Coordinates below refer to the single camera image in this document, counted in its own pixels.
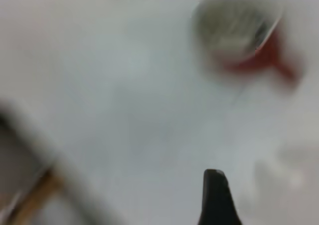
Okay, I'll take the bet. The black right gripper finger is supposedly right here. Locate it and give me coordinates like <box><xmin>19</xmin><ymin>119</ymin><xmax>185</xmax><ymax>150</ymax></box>
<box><xmin>196</xmin><ymin>169</ymin><xmax>244</xmax><ymax>225</ymax></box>

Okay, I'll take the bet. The red ceramic mug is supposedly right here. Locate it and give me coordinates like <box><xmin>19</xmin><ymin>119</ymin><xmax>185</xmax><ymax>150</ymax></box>
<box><xmin>192</xmin><ymin>0</ymin><xmax>304</xmax><ymax>93</ymax></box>

